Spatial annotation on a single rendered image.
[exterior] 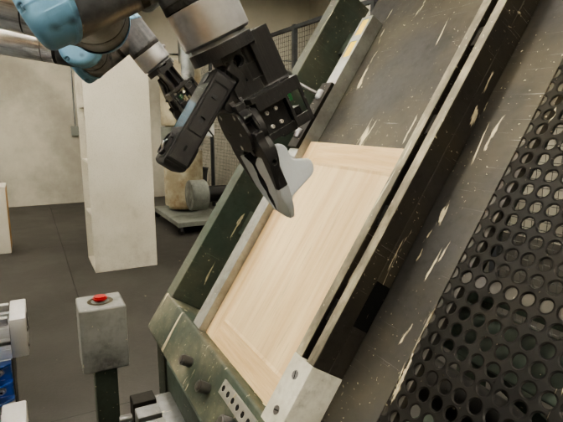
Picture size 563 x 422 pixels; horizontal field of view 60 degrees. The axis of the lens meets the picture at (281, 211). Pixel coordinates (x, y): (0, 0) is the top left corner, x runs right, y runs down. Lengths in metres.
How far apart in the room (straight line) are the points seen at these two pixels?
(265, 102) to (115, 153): 4.30
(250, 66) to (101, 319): 1.00
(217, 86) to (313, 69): 1.09
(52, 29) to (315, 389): 0.64
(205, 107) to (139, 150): 4.33
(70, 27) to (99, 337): 1.04
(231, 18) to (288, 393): 0.59
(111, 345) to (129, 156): 3.50
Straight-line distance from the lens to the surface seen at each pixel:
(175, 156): 0.50
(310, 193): 1.18
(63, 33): 0.52
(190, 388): 1.20
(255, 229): 1.26
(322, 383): 0.86
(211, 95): 0.51
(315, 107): 1.33
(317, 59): 1.61
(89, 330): 1.42
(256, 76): 0.55
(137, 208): 4.89
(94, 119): 4.77
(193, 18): 0.51
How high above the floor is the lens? 1.42
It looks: 11 degrees down
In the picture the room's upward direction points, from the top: straight up
